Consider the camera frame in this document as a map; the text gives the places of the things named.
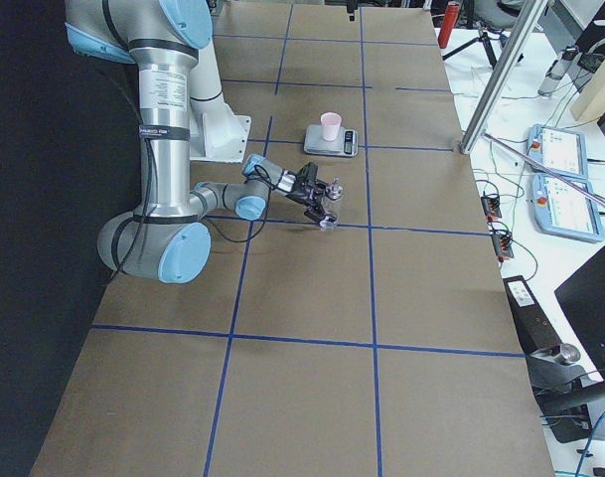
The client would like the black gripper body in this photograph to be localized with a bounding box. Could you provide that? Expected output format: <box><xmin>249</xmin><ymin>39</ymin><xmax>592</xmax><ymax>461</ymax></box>
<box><xmin>287</xmin><ymin>176</ymin><xmax>322</xmax><ymax>208</ymax></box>

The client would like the glass sauce bottle metal cap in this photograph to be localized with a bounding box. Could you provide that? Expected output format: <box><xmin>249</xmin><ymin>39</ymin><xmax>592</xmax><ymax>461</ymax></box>
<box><xmin>319</xmin><ymin>178</ymin><xmax>344</xmax><ymax>230</ymax></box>

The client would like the pink plastic cup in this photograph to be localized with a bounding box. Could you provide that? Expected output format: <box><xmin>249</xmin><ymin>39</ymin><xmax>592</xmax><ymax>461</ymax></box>
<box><xmin>320</xmin><ymin>111</ymin><xmax>342</xmax><ymax>142</ymax></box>

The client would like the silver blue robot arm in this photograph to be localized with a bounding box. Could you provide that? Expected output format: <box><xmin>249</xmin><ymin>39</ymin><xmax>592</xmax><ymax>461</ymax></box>
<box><xmin>66</xmin><ymin>1</ymin><xmax>342</xmax><ymax>283</ymax></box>

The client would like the silver digital kitchen scale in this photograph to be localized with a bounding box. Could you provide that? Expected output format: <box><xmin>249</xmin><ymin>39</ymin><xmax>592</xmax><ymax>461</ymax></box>
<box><xmin>303</xmin><ymin>124</ymin><xmax>359</xmax><ymax>157</ymax></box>

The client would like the upper orange terminal block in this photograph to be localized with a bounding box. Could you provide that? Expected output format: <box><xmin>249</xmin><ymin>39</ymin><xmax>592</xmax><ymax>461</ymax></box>
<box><xmin>481</xmin><ymin>195</ymin><xmax>502</xmax><ymax>221</ymax></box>

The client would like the orange terminal block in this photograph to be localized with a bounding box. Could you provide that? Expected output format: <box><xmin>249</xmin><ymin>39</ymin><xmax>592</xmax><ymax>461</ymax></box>
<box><xmin>491</xmin><ymin>230</ymin><xmax>514</xmax><ymax>263</ymax></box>
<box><xmin>481</xmin><ymin>195</ymin><xmax>502</xmax><ymax>221</ymax></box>

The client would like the lower orange terminal block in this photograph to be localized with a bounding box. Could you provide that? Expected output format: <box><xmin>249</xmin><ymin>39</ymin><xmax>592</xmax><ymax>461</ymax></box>
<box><xmin>491</xmin><ymin>230</ymin><xmax>514</xmax><ymax>263</ymax></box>

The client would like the red water bottle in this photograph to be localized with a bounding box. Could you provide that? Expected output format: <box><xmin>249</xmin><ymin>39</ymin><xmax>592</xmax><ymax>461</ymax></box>
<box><xmin>437</xmin><ymin>1</ymin><xmax>461</xmax><ymax>49</ymax></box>

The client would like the lower teach pendant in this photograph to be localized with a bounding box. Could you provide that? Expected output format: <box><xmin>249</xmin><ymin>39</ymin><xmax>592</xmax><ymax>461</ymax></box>
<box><xmin>531</xmin><ymin>173</ymin><xmax>605</xmax><ymax>242</ymax></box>

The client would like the teach pendant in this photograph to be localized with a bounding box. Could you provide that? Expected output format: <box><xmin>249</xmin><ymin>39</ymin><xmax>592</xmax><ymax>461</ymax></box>
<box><xmin>527</xmin><ymin>123</ymin><xmax>588</xmax><ymax>179</ymax></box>
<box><xmin>531</xmin><ymin>173</ymin><xmax>605</xmax><ymax>242</ymax></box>

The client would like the upper teach pendant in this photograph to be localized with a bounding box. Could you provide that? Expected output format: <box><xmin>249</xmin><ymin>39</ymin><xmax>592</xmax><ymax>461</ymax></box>
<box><xmin>527</xmin><ymin>123</ymin><xmax>588</xmax><ymax>179</ymax></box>

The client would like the black box white label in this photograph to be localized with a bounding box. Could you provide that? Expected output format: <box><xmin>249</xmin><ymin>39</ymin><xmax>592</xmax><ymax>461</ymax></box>
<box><xmin>503</xmin><ymin>275</ymin><xmax>561</xmax><ymax>355</ymax></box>

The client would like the black computer monitor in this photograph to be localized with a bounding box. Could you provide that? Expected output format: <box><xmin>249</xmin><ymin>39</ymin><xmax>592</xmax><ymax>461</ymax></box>
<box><xmin>555</xmin><ymin>245</ymin><xmax>605</xmax><ymax>377</ymax></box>

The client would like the wooden board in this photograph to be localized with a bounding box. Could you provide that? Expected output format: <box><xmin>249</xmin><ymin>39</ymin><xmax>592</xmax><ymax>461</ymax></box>
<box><xmin>570</xmin><ymin>60</ymin><xmax>605</xmax><ymax>121</ymax></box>

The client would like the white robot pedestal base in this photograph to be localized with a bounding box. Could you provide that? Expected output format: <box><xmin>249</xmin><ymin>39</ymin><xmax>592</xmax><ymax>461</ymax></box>
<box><xmin>188</xmin><ymin>42</ymin><xmax>251</xmax><ymax>163</ymax></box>

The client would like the black overhead camera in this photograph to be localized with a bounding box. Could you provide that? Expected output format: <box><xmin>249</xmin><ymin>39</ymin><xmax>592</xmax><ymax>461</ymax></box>
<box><xmin>346</xmin><ymin>0</ymin><xmax>359</xmax><ymax>22</ymax></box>

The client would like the black camera tripod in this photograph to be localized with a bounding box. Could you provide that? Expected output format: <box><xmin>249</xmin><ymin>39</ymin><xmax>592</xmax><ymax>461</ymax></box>
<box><xmin>442</xmin><ymin>20</ymin><xmax>515</xmax><ymax>69</ymax></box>

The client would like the aluminium frame post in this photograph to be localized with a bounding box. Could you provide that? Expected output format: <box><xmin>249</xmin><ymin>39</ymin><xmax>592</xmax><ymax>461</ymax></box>
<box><xmin>459</xmin><ymin>0</ymin><xmax>549</xmax><ymax>155</ymax></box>

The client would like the metal rod green handle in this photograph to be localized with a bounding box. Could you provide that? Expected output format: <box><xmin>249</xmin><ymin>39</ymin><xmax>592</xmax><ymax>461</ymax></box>
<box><xmin>482</xmin><ymin>129</ymin><xmax>605</xmax><ymax>235</ymax></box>

